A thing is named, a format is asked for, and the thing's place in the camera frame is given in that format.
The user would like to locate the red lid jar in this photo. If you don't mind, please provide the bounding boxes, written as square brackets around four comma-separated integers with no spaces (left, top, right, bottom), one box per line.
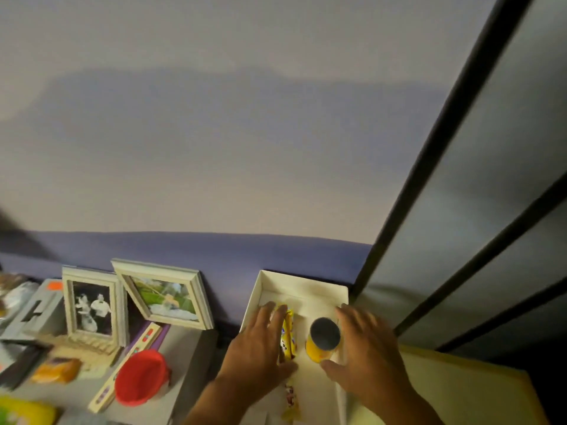
[114,349,172,408]

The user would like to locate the yellow snack packets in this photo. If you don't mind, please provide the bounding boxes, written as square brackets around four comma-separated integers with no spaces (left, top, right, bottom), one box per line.
[279,305,303,423]

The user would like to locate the person's right forearm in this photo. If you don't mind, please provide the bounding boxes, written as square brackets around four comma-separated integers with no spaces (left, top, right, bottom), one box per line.
[376,384,444,425]

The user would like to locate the landscape photo frame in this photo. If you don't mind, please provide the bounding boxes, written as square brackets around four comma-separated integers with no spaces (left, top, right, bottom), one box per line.
[110,259,215,331]

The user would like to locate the black-white photo frame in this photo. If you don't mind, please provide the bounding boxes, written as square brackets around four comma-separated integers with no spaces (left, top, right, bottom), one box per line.
[61,266,129,348]

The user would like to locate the person's right hand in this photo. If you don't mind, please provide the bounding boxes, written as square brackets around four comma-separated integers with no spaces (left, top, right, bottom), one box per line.
[320,303,415,410]

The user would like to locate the cream strip coloured marks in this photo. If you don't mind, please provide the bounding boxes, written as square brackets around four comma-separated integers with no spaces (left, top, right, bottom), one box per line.
[87,322,162,414]

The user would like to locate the white cardboard box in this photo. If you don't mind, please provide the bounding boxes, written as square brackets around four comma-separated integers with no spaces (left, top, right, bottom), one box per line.
[239,269,351,425]

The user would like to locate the person's left forearm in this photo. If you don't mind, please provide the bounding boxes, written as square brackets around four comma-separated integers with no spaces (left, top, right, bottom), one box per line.
[184,375,249,425]

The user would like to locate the silver foil bag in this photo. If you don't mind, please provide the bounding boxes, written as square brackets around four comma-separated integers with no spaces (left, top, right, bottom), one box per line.
[0,274,41,326]

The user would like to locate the purple book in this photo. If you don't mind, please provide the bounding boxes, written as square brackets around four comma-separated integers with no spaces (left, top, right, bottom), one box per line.
[128,322,171,352]

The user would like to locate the orange packet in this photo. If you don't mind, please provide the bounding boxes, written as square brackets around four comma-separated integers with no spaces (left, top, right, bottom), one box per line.
[30,357,83,385]

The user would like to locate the wooden peg rack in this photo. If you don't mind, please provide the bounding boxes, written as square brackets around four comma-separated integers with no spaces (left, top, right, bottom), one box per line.
[44,334,123,379]

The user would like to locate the yellow cylindrical cup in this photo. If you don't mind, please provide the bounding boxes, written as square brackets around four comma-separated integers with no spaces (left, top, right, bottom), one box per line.
[305,317,342,364]

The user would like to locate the person's left hand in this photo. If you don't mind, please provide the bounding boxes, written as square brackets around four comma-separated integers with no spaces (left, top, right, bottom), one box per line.
[217,301,298,408]

